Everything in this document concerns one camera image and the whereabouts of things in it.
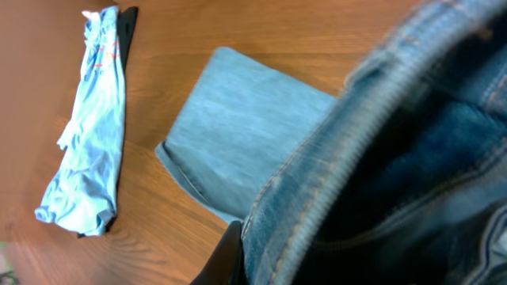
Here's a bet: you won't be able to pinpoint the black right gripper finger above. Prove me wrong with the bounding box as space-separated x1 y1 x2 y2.
190 221 246 285

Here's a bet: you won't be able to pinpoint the blue denim jeans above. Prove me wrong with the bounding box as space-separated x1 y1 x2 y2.
156 0 506 284

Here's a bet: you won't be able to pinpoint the light blue printed t-shirt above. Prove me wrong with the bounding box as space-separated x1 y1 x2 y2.
35 6 126 236

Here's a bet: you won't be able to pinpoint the black garment under t-shirt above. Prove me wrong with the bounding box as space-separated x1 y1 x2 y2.
76 6 138 237

